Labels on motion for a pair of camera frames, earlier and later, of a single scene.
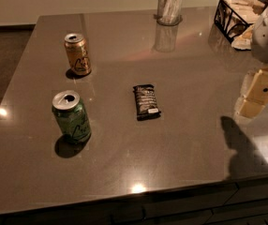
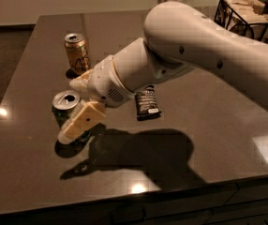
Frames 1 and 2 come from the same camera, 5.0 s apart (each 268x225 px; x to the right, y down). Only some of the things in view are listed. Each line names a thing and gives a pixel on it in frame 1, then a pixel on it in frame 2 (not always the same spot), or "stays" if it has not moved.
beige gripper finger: [258, 89] -> [104, 83]
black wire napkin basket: [236, 17] stays
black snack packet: [146, 103] stays
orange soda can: [76, 46] stays
